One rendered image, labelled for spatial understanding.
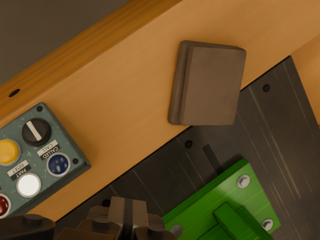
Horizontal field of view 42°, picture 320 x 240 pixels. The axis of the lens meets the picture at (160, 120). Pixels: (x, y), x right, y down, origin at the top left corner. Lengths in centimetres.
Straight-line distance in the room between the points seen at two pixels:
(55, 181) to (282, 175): 33
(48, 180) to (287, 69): 33
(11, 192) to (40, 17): 96
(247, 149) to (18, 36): 93
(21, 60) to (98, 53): 91
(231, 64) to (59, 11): 93
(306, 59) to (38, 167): 38
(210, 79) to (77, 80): 15
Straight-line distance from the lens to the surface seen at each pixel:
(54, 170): 43
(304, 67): 61
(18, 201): 44
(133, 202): 16
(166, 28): 48
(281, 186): 64
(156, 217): 16
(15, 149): 44
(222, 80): 49
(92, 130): 48
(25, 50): 136
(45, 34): 136
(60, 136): 44
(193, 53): 46
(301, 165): 64
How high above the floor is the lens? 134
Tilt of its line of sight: 62 degrees down
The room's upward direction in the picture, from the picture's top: 132 degrees clockwise
